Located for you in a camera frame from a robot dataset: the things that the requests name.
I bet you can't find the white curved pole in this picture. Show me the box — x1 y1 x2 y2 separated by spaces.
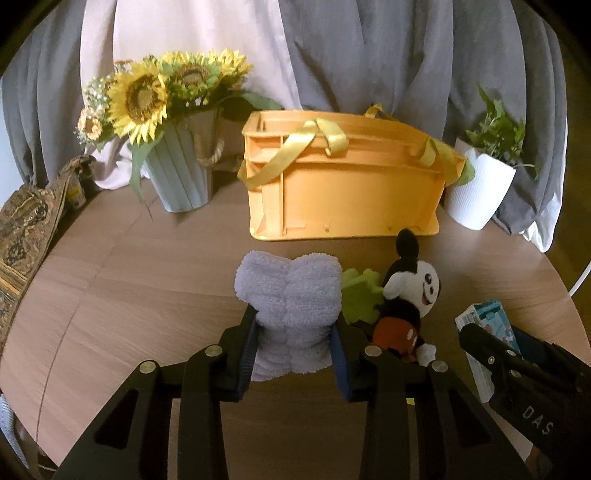
568 270 591 296

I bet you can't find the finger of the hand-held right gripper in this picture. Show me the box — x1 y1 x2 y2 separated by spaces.
515 328 591 385
458 323 523 385

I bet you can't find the green potted plant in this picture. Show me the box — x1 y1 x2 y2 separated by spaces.
444 85 542 186

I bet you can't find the white towel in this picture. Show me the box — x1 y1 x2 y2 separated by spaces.
233 250 345 382

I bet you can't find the orange plastic crate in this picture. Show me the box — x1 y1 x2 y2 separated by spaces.
240 109 467 242

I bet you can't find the yellow ribbon handle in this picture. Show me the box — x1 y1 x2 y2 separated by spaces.
237 119 348 190
362 103 463 186

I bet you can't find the black-eared mouse plush toy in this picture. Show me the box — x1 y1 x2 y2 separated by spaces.
371 228 444 366

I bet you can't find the pale pink curtain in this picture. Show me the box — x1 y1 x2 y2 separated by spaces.
76 0 304 191

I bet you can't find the patterned brown cushion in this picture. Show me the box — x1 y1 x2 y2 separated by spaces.
0 154 99 343

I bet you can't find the grey curtain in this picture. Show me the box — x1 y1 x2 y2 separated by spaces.
0 0 122 191
277 0 570 237

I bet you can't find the white sheer curtain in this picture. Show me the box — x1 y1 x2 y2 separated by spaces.
521 106 570 254

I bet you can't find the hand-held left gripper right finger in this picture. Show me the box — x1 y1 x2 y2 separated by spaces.
330 320 533 480

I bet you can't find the white plant pot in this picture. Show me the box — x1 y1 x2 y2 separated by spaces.
444 136 518 231

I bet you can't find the sunflower bouquet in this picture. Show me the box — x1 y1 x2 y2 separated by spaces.
73 48 283 206

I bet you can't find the grey ribbed vase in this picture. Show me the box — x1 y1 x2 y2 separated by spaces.
142 108 228 213

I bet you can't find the light blue tissue pack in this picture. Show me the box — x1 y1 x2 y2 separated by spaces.
454 299 521 403

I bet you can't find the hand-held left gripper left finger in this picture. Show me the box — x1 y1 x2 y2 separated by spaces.
53 305 262 480

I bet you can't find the green plush toy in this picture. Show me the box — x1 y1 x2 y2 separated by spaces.
340 267 387 324

